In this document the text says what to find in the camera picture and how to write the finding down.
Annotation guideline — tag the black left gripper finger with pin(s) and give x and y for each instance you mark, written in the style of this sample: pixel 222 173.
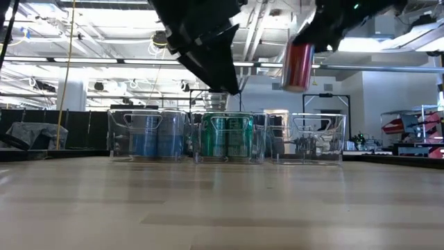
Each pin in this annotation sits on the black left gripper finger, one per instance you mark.
pixel 218 62

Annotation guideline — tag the grey ceiling pipe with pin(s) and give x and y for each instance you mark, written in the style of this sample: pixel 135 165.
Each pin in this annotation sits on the grey ceiling pipe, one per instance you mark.
pixel 399 69

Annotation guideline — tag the long ceiling light strip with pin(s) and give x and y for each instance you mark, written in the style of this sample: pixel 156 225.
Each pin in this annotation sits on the long ceiling light strip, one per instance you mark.
pixel 86 60

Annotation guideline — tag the clear plastic bin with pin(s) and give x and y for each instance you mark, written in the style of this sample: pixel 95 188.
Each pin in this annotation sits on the clear plastic bin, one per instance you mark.
pixel 258 139
pixel 288 152
pixel 118 139

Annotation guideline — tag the black overhead camera stand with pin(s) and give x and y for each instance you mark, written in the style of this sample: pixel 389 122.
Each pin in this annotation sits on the black overhead camera stand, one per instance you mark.
pixel 326 94

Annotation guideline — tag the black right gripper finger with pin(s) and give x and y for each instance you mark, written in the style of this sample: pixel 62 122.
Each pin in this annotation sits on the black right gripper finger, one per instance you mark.
pixel 312 37

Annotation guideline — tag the blue and white soda can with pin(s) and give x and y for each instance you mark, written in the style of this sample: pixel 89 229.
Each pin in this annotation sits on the blue and white soda can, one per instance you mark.
pixel 144 139
pixel 170 139

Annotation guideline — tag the red Fanta soda can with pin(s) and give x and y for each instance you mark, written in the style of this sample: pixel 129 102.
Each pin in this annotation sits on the red Fanta soda can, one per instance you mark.
pixel 297 69

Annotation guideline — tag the grey fabric cover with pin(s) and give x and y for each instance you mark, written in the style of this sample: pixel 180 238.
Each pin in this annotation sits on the grey fabric cover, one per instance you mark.
pixel 38 133

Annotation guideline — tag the metal shelf with red parts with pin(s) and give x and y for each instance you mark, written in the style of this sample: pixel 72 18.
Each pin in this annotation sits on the metal shelf with red parts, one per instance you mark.
pixel 395 126

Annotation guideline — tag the grey wall vent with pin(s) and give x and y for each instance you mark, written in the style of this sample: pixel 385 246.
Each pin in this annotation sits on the grey wall vent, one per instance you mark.
pixel 327 87

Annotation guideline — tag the green Sprite soda can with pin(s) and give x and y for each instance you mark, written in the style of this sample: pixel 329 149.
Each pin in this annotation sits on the green Sprite soda can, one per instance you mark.
pixel 240 139
pixel 214 139

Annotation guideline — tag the black partition panel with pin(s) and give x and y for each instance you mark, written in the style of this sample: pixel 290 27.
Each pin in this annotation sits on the black partition panel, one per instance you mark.
pixel 86 128

